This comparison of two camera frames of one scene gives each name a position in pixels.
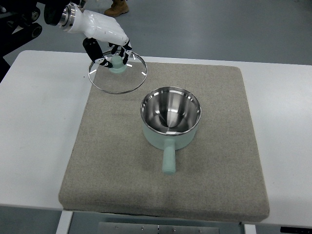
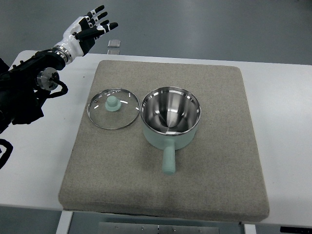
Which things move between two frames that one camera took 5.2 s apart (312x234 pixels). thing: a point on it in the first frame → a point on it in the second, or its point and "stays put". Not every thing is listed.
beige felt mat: [113, 167] stays put
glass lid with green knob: [120, 78] → [113, 108]
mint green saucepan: [170, 117] stays put
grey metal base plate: [105, 227] stays put
